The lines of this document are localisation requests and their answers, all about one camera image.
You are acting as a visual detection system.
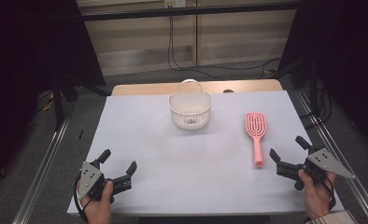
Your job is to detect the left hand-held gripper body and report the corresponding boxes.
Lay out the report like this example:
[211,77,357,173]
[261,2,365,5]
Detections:
[78,160,134,203]

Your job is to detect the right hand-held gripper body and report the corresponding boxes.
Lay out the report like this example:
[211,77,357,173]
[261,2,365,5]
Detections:
[276,146,357,191]

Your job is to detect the pink hairbrush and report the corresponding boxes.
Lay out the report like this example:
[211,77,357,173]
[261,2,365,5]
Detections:
[245,111,268,168]

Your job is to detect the white perforated plastic basket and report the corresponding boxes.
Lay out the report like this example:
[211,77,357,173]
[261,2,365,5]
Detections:
[168,78,213,131]

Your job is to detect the person's left hand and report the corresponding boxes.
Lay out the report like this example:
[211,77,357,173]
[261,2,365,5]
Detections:
[80,180,115,224]

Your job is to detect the person's right hand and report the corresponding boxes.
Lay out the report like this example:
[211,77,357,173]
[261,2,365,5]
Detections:
[298,168,337,220]

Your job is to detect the white table cover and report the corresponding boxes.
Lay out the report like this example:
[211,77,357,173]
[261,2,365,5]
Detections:
[66,90,345,217]

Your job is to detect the black metal stand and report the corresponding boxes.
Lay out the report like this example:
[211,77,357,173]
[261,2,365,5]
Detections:
[51,73,111,132]

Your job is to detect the black curtain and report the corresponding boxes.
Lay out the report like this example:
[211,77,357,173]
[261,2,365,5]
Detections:
[277,0,368,155]
[0,0,107,195]

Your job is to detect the black horizontal metal bar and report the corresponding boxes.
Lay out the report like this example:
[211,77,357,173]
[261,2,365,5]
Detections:
[78,1,302,22]

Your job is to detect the aluminium floor rail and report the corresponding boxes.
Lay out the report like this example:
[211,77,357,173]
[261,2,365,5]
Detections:
[293,89,368,224]
[12,104,78,224]

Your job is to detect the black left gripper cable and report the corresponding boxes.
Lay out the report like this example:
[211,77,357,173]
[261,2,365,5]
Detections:
[73,176,91,224]

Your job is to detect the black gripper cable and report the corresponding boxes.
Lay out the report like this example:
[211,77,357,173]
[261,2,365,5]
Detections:
[73,176,91,224]
[323,175,337,210]

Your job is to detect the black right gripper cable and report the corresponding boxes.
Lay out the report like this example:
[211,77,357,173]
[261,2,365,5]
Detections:
[323,175,337,210]

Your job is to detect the black floor cable bundle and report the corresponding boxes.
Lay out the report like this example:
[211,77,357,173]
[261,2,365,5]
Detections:
[299,78,333,129]

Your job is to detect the black wall cable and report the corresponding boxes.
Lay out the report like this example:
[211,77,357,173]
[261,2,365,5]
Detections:
[170,15,219,80]
[166,15,282,72]

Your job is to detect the white wall power outlet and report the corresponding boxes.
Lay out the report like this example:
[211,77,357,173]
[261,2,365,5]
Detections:
[163,0,187,8]

